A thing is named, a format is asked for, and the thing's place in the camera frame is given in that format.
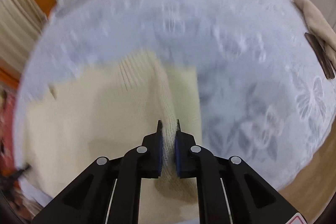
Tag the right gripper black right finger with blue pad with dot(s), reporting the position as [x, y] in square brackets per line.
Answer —
[229, 190]

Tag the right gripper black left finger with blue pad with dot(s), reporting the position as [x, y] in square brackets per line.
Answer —
[108, 191]

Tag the cream knit sweater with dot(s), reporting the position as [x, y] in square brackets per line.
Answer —
[106, 112]

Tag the pink clutter beside bed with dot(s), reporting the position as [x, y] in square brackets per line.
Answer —
[10, 174]

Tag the blue butterfly bed sheet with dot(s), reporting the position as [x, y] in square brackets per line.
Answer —
[262, 93]

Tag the beige garment on bed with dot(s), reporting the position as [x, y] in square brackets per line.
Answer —
[319, 27]

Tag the beige curtain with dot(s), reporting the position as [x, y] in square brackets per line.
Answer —
[21, 25]

